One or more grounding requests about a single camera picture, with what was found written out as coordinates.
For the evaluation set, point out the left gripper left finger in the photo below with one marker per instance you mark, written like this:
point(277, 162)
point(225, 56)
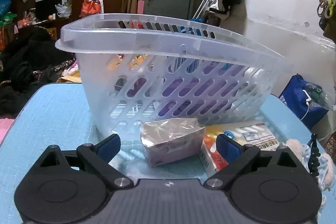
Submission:
point(96, 159)

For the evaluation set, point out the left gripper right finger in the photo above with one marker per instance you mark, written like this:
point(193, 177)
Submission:
point(239, 158)

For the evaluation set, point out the orange white medicine box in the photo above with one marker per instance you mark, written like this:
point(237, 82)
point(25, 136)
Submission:
point(248, 132)

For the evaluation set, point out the foil purple box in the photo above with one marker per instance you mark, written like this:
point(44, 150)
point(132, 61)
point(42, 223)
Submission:
point(171, 140)

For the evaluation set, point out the plush sheep toy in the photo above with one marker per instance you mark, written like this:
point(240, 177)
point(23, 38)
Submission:
point(319, 165)

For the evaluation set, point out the blue shopping bag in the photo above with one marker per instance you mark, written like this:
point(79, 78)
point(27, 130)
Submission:
point(307, 100)

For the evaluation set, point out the translucent plastic basket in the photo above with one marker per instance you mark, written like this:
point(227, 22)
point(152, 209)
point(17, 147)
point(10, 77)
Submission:
point(141, 68)

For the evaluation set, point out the orange white hanging bag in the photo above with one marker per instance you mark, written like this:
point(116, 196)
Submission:
point(91, 7)

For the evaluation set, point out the brown hanging tote bag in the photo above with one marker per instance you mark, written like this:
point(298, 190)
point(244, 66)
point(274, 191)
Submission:
point(326, 12)

